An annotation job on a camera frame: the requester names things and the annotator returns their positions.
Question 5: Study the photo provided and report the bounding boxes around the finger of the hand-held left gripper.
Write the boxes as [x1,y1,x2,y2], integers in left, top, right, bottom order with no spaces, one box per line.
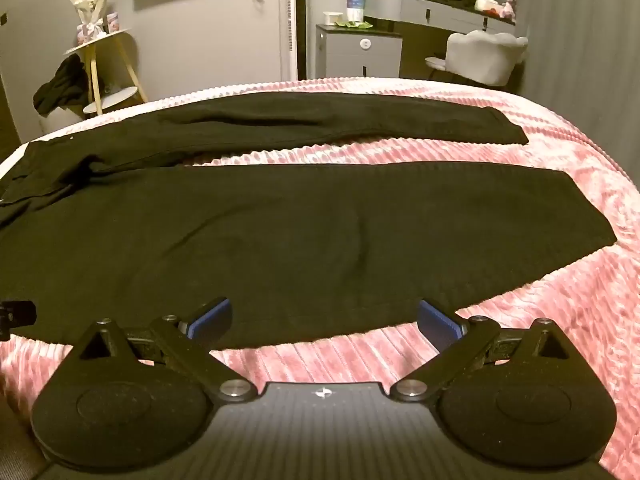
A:
[0,300,37,343]

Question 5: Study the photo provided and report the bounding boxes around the black pants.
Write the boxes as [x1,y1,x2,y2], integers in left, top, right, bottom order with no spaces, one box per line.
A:
[0,91,617,351]

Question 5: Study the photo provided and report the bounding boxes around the pink ribbed blanket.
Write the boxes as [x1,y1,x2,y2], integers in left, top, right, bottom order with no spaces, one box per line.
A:
[0,76,640,480]

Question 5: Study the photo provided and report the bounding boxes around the wrapped flower bouquet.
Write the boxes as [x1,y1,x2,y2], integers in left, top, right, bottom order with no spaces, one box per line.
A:
[66,0,111,44]

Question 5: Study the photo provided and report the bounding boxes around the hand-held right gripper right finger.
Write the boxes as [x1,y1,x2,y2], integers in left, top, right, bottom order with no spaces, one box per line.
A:
[390,300,571,403]

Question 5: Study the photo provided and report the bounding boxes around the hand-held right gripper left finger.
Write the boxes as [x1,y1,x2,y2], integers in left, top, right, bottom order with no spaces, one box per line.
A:
[70,298,256,403]

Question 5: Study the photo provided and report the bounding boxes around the grey cabinet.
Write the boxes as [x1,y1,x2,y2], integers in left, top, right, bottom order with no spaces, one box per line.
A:
[315,24,403,81]

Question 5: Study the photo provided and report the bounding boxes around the grey cloth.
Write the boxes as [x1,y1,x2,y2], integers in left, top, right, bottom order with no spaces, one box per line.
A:
[0,395,51,480]

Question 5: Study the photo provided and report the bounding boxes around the dark clothing heap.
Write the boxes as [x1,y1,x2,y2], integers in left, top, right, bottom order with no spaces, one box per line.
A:
[33,54,90,115]

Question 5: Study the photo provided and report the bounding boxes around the white tower appliance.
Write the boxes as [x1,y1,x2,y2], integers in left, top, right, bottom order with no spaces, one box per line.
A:
[279,0,307,81]

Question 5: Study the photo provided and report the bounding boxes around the white round stool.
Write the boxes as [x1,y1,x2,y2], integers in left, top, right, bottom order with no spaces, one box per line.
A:
[37,107,85,133]

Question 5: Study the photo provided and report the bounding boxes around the grey vanity desk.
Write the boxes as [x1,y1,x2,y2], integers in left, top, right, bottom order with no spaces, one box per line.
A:
[365,0,517,81]

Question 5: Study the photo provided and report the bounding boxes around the white upholstered chair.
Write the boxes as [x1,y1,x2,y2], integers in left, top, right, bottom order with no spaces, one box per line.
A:
[425,30,529,86]

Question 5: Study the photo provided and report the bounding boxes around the white side table yellow legs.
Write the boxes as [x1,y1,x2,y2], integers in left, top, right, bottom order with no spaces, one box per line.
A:
[62,29,149,116]

